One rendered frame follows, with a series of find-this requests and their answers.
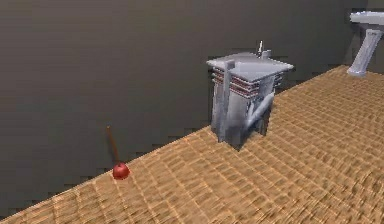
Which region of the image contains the white pedestal sink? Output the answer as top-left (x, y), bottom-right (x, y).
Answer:
top-left (346, 10), bottom-right (384, 78)

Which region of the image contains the red toilet plunger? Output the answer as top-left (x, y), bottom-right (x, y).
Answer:
top-left (105, 125), bottom-right (131, 181)

